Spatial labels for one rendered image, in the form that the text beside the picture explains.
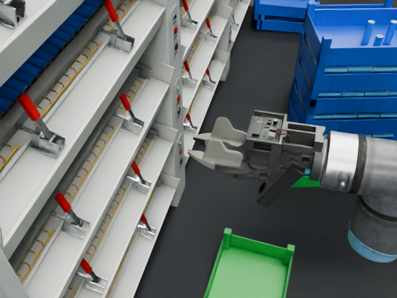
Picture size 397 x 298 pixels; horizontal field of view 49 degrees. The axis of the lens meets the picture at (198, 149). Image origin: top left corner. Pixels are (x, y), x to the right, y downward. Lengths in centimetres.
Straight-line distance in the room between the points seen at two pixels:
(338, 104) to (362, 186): 62
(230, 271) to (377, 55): 70
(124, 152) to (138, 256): 39
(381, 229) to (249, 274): 61
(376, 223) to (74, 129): 48
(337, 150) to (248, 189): 83
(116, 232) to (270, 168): 45
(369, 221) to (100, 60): 52
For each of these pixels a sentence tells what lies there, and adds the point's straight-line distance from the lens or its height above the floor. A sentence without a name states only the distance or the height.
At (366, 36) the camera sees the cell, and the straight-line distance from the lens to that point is 129.
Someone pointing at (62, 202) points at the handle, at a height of 57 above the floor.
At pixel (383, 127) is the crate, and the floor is 26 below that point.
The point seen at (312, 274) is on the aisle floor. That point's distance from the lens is 132.
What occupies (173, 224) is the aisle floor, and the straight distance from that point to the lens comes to 137.
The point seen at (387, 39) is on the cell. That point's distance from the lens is 131.
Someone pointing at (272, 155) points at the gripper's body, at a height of 65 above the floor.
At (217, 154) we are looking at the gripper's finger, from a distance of 69.
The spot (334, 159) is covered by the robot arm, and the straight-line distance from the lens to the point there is 66.
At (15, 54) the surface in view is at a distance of 52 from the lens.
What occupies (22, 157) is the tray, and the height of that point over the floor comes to 70.
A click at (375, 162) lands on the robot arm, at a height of 67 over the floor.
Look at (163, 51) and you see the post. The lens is 102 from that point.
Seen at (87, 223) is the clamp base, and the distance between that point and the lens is 78.
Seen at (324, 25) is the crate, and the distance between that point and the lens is 135.
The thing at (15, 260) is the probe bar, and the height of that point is 53.
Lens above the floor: 112
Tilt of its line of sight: 45 degrees down
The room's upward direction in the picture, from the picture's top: straight up
